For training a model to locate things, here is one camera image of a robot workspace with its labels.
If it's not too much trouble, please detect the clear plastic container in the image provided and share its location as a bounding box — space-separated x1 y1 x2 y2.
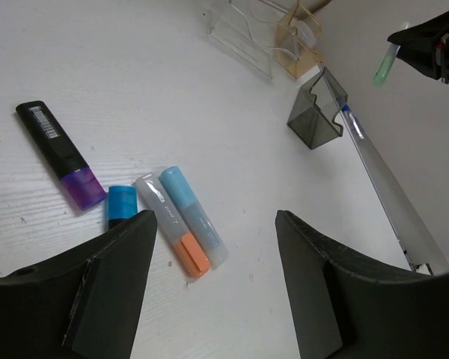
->
204 1 299 79

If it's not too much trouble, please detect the orange transparent container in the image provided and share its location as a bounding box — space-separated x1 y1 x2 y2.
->
272 1 323 79

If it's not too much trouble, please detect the dark grey transparent container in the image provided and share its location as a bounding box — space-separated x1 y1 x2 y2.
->
287 67 348 150

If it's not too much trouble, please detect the orange highlighter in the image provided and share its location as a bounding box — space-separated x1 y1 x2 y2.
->
135 173 210 279

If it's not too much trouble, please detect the aluminium rail right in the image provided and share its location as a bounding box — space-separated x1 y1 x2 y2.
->
348 126 449 275

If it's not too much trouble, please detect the black blue highlighter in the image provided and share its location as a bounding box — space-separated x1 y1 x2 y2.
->
106 185 138 230

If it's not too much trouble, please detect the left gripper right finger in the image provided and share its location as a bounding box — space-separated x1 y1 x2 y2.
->
275 210 449 358

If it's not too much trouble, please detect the green highlighter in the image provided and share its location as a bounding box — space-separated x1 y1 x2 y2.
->
373 43 400 87

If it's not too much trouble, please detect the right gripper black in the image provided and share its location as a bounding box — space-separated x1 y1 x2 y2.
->
388 11 449 84

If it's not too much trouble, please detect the small bottle in orange container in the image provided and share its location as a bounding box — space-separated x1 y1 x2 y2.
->
296 20 317 48

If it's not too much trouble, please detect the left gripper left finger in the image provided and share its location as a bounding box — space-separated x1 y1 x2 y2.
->
0 210 157 358

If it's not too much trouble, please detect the purple highlighter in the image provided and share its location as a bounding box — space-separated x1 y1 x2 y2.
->
16 100 107 210

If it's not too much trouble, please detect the light blue highlighter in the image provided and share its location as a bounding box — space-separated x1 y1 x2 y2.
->
159 166 229 269

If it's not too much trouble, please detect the clear spray bottle blue cap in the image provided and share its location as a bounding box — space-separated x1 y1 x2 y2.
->
341 105 365 140

